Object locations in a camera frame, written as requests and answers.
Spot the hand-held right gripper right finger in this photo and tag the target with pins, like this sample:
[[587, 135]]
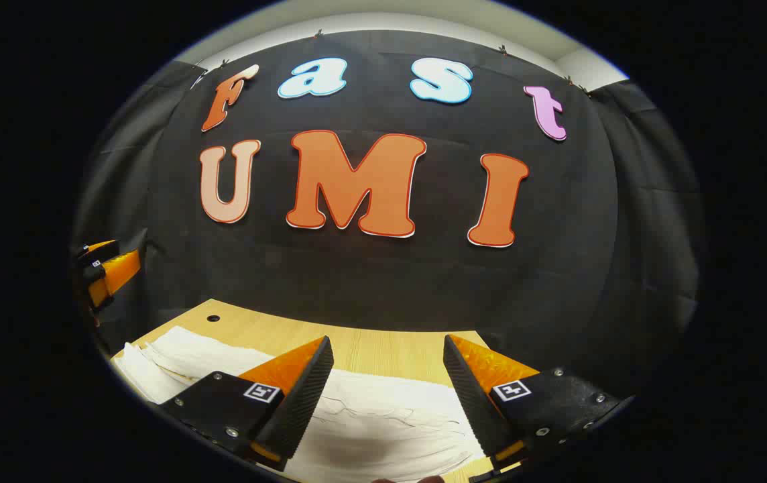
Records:
[[474, 402]]

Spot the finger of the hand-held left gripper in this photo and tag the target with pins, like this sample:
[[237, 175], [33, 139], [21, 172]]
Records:
[[119, 272], [103, 253]]

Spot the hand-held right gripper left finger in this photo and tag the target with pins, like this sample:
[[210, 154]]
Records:
[[303, 402]]

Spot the white jeans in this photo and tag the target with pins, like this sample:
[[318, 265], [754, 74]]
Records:
[[383, 416]]

